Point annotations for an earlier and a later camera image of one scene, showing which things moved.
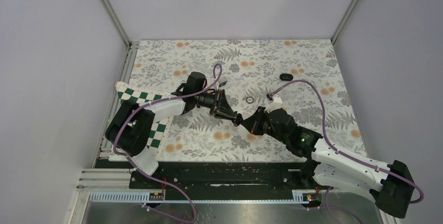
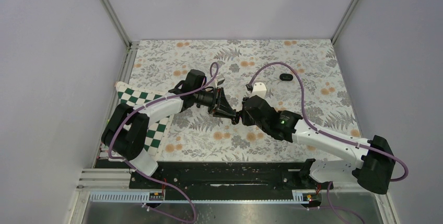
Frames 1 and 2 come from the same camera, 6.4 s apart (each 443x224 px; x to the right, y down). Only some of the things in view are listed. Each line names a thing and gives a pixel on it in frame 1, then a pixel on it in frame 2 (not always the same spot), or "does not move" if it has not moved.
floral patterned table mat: [305, 72] does not move
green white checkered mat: [162, 125] does not move
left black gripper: [220, 103] does not move
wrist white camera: [276, 104] → [259, 89]
